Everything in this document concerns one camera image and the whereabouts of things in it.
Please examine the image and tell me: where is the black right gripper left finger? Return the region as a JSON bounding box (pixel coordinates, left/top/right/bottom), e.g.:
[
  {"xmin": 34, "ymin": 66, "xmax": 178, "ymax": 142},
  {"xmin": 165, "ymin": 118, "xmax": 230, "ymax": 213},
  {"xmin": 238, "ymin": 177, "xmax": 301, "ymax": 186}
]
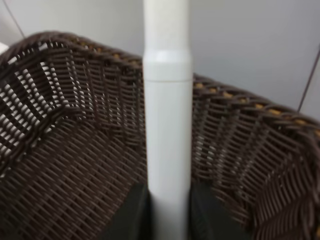
[{"xmin": 98, "ymin": 183, "xmax": 153, "ymax": 240}]

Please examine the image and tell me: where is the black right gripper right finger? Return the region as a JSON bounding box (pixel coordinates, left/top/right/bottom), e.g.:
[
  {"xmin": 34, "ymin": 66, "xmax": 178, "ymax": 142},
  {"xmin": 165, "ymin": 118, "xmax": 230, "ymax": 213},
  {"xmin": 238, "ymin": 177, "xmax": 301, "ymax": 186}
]
[{"xmin": 190, "ymin": 183, "xmax": 251, "ymax": 240}]

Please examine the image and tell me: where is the white red marker pen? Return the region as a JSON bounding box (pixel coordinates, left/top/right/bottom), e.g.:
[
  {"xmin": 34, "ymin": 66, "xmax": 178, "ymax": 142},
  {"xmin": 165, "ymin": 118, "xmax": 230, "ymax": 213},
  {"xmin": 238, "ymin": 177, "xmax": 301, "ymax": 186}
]
[{"xmin": 143, "ymin": 0, "xmax": 193, "ymax": 240}]

